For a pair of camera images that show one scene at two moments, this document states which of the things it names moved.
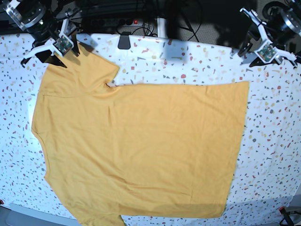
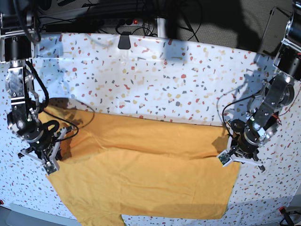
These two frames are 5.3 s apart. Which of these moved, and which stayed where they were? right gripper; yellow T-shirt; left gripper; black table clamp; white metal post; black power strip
Moved: yellow T-shirt; left gripper; right gripper
Stayed: black table clamp; white metal post; black power strip
